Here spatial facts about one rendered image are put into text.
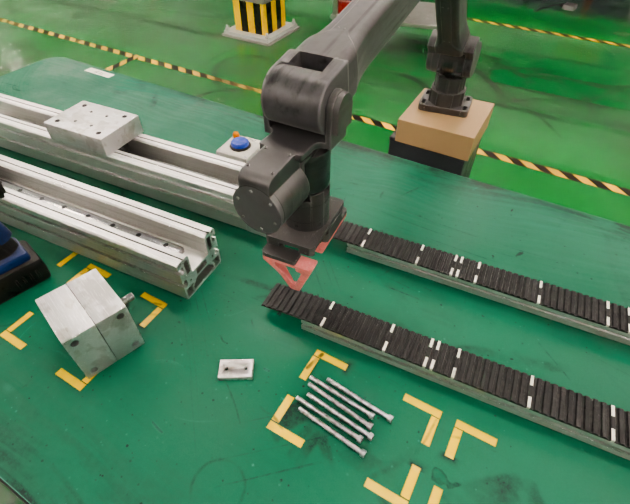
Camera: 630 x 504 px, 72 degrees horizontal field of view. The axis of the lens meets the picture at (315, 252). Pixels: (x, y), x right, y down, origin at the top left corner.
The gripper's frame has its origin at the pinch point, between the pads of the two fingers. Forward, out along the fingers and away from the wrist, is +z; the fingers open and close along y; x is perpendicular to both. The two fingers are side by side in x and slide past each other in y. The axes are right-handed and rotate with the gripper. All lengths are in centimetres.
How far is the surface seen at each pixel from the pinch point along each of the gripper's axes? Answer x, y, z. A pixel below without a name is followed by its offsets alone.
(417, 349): 17.6, 0.1, 10.1
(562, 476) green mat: 38.8, 8.4, 13.3
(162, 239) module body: -28.7, -1.6, 7.5
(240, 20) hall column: -201, -298, 77
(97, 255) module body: -39.7, 4.0, 10.9
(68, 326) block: -26.2, 20.1, 3.8
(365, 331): 9.7, 0.3, 10.1
